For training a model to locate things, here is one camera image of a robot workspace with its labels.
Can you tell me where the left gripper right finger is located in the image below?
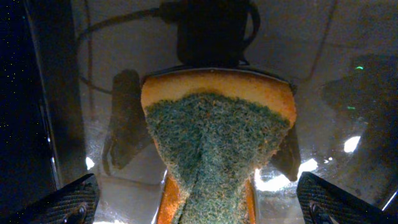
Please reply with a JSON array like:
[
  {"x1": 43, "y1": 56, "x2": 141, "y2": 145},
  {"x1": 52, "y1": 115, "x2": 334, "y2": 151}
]
[{"x1": 296, "y1": 172, "x2": 395, "y2": 224}]

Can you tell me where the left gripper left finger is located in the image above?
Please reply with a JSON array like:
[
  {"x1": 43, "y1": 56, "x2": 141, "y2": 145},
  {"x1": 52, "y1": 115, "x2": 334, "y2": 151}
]
[{"x1": 2, "y1": 174, "x2": 100, "y2": 224}]

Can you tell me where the green and yellow sponge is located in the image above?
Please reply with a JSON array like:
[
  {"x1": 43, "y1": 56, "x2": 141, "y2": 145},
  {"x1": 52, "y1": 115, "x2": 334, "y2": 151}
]
[{"x1": 141, "y1": 70, "x2": 300, "y2": 223}]

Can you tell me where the black rectangular sponge tray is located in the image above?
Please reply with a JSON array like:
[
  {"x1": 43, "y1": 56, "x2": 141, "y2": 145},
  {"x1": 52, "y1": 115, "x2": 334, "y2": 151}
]
[{"x1": 1, "y1": 1, "x2": 397, "y2": 223}]

